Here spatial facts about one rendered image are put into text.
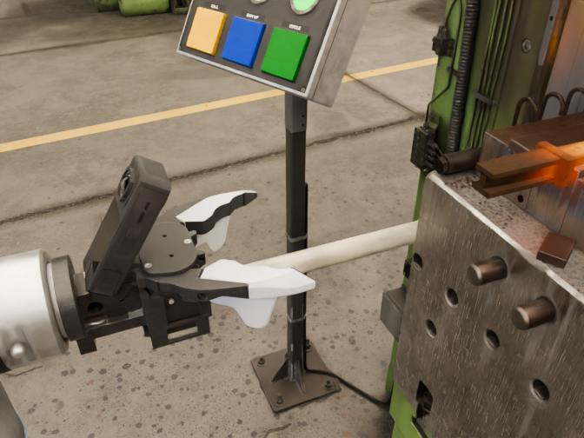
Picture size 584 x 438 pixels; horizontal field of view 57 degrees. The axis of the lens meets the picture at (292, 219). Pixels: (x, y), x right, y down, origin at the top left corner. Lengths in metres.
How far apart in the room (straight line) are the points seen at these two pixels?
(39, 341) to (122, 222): 0.11
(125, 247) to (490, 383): 0.53
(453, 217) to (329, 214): 1.57
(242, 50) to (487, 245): 0.53
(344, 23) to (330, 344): 1.09
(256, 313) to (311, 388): 1.17
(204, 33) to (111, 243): 0.68
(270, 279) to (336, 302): 1.44
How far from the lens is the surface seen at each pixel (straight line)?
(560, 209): 0.69
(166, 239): 0.48
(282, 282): 0.44
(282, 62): 0.92
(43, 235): 2.39
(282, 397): 1.58
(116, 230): 0.43
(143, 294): 0.46
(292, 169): 1.17
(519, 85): 0.92
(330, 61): 0.91
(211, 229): 0.54
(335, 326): 1.80
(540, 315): 0.64
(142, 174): 0.42
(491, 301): 0.73
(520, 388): 0.75
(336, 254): 1.06
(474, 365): 0.81
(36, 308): 0.45
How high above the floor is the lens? 1.29
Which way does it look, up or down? 35 degrees down
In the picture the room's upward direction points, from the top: straight up
